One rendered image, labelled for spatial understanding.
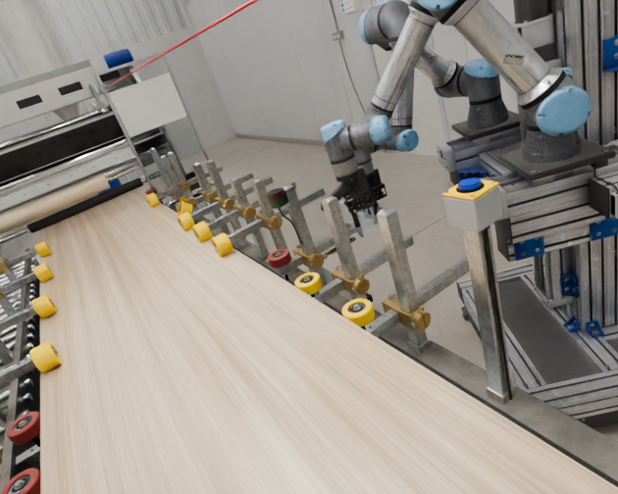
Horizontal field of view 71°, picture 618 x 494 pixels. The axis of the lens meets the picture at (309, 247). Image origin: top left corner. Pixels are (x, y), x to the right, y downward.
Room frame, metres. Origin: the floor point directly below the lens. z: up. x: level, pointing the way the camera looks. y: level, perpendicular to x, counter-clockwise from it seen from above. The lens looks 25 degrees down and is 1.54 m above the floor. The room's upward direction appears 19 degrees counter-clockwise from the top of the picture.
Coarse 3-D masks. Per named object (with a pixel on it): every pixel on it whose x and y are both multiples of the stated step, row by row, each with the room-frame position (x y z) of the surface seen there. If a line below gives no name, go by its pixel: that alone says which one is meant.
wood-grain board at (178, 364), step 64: (64, 256) 2.31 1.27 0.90; (128, 256) 1.95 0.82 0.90; (192, 256) 1.67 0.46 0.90; (64, 320) 1.48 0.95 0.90; (128, 320) 1.31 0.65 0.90; (192, 320) 1.16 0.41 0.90; (256, 320) 1.04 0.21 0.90; (320, 320) 0.94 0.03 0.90; (64, 384) 1.05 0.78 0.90; (128, 384) 0.95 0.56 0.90; (192, 384) 0.86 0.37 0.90; (256, 384) 0.78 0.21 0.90; (320, 384) 0.71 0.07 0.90; (384, 384) 0.65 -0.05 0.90; (448, 384) 0.60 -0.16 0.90; (64, 448) 0.79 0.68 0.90; (128, 448) 0.72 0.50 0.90; (192, 448) 0.66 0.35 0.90; (256, 448) 0.61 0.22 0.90; (320, 448) 0.56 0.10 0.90; (384, 448) 0.52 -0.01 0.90; (448, 448) 0.48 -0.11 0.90; (512, 448) 0.44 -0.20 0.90
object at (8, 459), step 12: (24, 264) 2.65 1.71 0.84; (36, 264) 2.91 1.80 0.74; (24, 288) 2.19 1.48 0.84; (36, 288) 2.42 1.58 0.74; (24, 300) 2.01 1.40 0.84; (24, 324) 1.73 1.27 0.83; (36, 324) 1.92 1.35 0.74; (24, 336) 1.63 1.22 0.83; (36, 336) 1.79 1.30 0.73; (24, 348) 1.53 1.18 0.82; (36, 372) 1.47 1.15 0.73; (12, 384) 1.26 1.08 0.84; (36, 384) 1.39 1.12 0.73; (12, 396) 1.18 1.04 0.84; (36, 396) 1.31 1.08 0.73; (12, 408) 1.12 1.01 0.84; (24, 408) 1.16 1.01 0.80; (36, 408) 1.24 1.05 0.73; (12, 420) 1.05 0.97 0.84; (12, 444) 0.95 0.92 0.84; (24, 444) 1.00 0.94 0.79; (12, 456) 0.90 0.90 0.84; (12, 468) 0.86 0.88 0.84; (36, 468) 0.96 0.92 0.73; (0, 480) 0.83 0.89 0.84; (0, 492) 0.79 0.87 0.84
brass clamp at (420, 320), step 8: (384, 304) 1.01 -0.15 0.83; (392, 304) 0.99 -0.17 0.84; (400, 312) 0.95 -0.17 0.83; (416, 312) 0.92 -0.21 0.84; (424, 312) 0.92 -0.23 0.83; (400, 320) 0.96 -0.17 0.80; (408, 320) 0.92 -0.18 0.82; (416, 320) 0.90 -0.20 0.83; (424, 320) 0.91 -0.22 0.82; (416, 328) 0.92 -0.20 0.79; (424, 328) 0.90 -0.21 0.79
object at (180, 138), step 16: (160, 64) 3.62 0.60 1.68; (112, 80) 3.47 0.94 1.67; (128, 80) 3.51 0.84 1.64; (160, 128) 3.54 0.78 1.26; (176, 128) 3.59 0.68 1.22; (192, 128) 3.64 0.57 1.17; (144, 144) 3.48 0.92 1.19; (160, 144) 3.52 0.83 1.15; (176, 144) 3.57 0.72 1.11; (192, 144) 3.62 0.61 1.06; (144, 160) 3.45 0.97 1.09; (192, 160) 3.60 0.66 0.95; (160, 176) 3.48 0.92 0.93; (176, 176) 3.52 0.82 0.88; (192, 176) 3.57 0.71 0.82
